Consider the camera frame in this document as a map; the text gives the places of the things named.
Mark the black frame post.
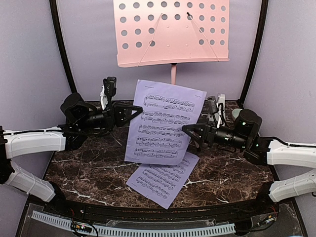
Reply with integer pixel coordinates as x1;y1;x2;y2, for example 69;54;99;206
237;0;269;108
49;0;77;93

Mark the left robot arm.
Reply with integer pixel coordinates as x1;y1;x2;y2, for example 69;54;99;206
0;92;143;215

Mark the white slotted cable duct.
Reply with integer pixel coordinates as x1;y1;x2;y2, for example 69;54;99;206
31;211;236;237

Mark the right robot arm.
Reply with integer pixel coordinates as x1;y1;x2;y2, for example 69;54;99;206
182;109;316;214

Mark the left black frame post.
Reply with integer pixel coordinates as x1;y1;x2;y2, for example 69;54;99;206
49;0;77;93

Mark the pink perforated music stand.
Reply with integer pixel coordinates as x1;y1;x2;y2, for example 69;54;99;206
113;0;230;84

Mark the sheet music page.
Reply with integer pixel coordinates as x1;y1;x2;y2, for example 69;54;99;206
126;152;199;209
124;80;206;165

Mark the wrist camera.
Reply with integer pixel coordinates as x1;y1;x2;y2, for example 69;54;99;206
207;96;224;128
100;77;117;110

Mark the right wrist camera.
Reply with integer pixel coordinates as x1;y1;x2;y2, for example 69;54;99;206
207;96;224;128

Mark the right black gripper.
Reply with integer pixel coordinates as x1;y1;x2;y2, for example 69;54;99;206
182;118;249;150

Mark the pale green ceramic bowl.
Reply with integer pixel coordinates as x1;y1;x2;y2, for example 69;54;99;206
232;109;242;120

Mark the right black frame post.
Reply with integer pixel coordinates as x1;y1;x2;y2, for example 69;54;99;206
237;0;269;108

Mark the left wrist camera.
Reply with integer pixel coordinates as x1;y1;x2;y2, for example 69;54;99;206
100;77;117;110

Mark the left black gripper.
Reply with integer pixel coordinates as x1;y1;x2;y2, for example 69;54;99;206
77;100;143;132

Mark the white metronome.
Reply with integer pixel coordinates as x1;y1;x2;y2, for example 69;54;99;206
215;93;226;119

